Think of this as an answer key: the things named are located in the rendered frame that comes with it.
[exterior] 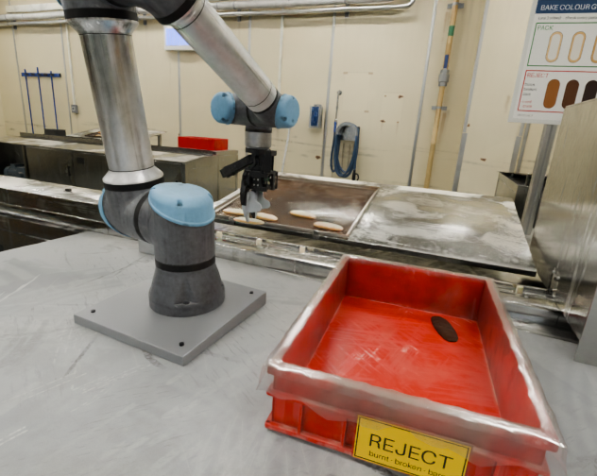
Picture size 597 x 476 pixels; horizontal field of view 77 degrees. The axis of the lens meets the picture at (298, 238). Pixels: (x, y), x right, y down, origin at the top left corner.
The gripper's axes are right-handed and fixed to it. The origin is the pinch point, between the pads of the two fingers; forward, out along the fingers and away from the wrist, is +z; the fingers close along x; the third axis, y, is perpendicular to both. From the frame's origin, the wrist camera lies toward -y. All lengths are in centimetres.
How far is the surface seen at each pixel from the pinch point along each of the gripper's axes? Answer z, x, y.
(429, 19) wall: -147, 370, 11
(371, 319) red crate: 11, -25, 43
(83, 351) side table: 12, -59, 1
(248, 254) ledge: 8.7, -8.8, 5.1
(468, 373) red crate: 11, -36, 61
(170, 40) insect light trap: -127, 360, -320
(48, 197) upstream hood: 3, -9, -73
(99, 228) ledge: 10, -9, -51
